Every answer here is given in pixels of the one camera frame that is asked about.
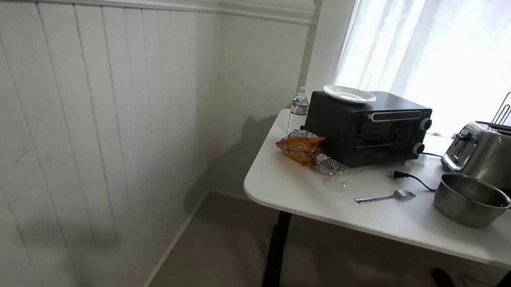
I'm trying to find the toaster lever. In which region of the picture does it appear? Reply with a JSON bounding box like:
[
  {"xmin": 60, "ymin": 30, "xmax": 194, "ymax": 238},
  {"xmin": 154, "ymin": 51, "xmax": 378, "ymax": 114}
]
[{"xmin": 454, "ymin": 131, "xmax": 478, "ymax": 145}]

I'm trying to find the silver wire rack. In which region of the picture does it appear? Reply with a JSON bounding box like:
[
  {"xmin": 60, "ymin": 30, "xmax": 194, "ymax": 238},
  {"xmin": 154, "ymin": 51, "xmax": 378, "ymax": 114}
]
[{"xmin": 491, "ymin": 88, "xmax": 511, "ymax": 127}]

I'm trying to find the black power cable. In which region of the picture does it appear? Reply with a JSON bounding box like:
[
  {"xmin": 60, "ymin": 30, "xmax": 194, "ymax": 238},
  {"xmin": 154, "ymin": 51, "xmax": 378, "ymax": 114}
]
[{"xmin": 388, "ymin": 148, "xmax": 444, "ymax": 193}]

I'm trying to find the stainless steel toaster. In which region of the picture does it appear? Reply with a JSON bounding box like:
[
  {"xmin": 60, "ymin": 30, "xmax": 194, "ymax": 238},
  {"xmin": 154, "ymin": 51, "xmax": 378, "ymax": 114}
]
[{"xmin": 438, "ymin": 117, "xmax": 511, "ymax": 193}]

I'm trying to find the white curtain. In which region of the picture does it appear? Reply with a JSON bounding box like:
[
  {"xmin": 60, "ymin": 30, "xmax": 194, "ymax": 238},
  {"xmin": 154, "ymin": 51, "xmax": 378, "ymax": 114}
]
[{"xmin": 327, "ymin": 0, "xmax": 511, "ymax": 144}]

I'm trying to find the toaster oven door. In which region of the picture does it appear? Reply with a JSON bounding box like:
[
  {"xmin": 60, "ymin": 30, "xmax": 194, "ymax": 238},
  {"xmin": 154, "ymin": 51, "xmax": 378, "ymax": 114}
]
[{"xmin": 350, "ymin": 104, "xmax": 425, "ymax": 173}]

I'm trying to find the toaster oven door handle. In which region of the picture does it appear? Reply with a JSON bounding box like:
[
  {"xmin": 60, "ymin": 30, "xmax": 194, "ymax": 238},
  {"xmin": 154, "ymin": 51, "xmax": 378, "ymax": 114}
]
[{"xmin": 369, "ymin": 107, "xmax": 423, "ymax": 128}]

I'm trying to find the stainless steel saucepan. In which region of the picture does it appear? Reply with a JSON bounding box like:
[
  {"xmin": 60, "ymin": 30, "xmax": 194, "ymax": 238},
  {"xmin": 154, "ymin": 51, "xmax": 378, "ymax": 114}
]
[{"xmin": 431, "ymin": 170, "xmax": 511, "ymax": 233}]

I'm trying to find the black toaster oven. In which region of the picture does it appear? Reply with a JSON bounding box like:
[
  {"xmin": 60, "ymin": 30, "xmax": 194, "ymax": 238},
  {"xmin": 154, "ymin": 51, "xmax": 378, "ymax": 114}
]
[{"xmin": 299, "ymin": 82, "xmax": 436, "ymax": 178}]

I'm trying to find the empty clear plastic bottle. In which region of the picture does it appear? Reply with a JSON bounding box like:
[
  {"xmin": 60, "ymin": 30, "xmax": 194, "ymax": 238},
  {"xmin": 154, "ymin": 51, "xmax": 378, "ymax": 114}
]
[{"xmin": 311, "ymin": 153, "xmax": 357, "ymax": 193}]

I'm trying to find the upright clear water bottle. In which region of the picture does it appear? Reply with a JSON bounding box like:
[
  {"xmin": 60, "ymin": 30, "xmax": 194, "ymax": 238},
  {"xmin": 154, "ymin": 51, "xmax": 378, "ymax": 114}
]
[{"xmin": 287, "ymin": 86, "xmax": 312, "ymax": 135}]

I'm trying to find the white plate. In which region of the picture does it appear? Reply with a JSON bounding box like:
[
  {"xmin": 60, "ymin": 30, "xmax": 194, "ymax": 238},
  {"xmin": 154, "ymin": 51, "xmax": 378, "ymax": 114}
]
[{"xmin": 322, "ymin": 83, "xmax": 378, "ymax": 106}]

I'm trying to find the orange snack bag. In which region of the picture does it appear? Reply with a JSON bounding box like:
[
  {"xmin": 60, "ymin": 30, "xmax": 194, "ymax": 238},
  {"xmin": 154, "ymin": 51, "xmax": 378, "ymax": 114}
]
[{"xmin": 273, "ymin": 130, "xmax": 325, "ymax": 169}]

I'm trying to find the silver spoon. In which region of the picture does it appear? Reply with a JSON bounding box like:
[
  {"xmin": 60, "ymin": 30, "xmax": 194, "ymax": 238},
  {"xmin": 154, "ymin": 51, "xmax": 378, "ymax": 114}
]
[{"xmin": 354, "ymin": 183, "xmax": 417, "ymax": 212}]

